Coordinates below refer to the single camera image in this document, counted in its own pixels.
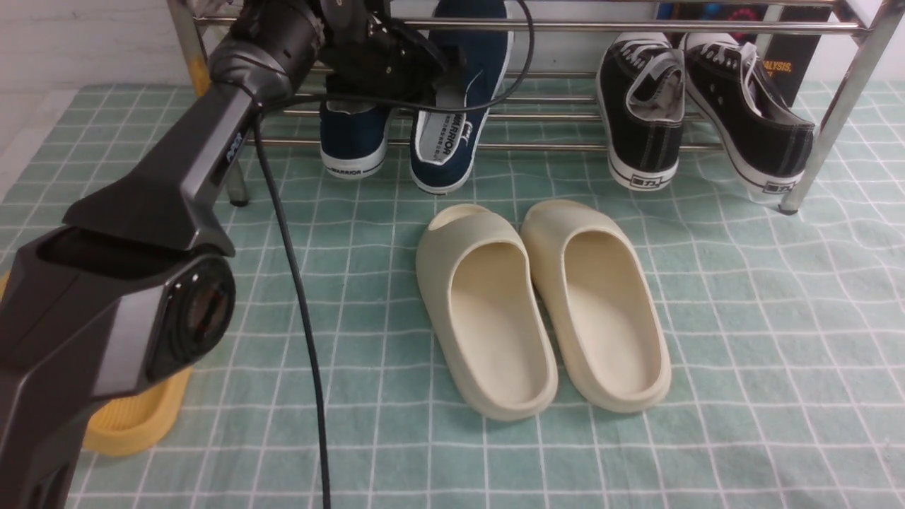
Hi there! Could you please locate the right cream slipper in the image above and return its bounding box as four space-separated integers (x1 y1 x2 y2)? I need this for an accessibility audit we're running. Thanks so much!
520 199 672 414

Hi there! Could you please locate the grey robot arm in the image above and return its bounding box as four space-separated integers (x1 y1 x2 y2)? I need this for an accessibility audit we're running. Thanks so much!
1 1 450 508

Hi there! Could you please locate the cream slipper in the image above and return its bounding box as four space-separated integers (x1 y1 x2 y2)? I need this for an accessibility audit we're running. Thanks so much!
416 204 559 421
520 199 672 414

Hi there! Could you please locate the left black canvas sneaker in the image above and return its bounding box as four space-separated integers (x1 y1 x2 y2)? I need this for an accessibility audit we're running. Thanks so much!
595 32 686 192

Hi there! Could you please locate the right yellow slipper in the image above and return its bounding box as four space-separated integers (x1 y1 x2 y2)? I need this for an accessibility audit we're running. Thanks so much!
2 275 195 464

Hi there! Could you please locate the green checkered floor cloth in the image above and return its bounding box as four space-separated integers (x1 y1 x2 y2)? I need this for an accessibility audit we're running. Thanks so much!
1 81 904 508

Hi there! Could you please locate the black box behind rack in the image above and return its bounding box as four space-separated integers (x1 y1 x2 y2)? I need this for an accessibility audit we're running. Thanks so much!
656 4 832 107

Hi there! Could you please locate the left cream slipper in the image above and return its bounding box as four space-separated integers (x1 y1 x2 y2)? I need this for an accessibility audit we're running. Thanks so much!
416 204 559 421

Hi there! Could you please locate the right black canvas sneaker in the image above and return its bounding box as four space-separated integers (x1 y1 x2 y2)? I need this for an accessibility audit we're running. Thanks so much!
679 33 817 194

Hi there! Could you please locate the black canvas sneaker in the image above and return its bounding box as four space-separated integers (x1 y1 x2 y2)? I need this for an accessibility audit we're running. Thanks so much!
679 33 817 194
595 32 686 192

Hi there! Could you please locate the metal shoe rack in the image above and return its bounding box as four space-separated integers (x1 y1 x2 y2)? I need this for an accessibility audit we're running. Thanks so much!
167 1 903 216

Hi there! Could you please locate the navy canvas shoe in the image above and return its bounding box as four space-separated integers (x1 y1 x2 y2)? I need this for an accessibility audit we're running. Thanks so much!
409 1 513 194
319 100 395 180

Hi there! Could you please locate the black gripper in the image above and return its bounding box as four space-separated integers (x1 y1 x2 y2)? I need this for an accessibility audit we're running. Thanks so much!
319 1 465 103

